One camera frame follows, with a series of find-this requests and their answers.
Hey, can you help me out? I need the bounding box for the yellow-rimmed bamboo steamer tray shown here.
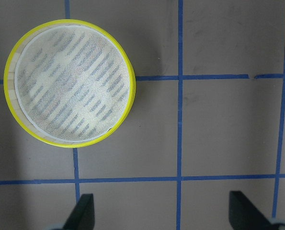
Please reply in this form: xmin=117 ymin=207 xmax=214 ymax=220
xmin=4 ymin=19 xmax=136 ymax=148

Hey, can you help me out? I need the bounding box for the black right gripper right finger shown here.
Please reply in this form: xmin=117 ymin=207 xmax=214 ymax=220
xmin=229 ymin=191 xmax=276 ymax=230

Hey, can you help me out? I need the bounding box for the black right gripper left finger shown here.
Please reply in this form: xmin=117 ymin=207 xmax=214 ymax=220
xmin=62 ymin=194 xmax=95 ymax=230

